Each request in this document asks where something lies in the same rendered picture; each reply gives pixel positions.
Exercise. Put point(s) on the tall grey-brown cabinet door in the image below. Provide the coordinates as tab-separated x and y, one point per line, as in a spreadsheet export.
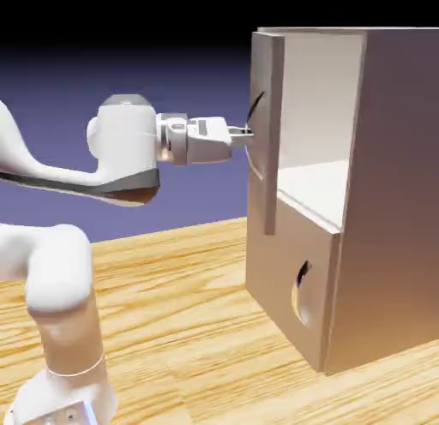
269	72

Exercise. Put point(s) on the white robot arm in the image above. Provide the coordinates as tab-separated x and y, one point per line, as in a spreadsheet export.
120	140

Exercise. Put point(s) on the grey-brown cabinet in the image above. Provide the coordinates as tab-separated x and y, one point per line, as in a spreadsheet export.
391	192

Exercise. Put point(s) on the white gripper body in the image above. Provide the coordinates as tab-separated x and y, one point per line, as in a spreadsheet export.
209	144

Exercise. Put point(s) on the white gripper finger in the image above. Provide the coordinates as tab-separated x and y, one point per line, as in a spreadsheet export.
240	140
236	128

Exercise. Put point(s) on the short grey-brown cabinet door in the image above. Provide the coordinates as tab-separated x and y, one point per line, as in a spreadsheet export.
274	260

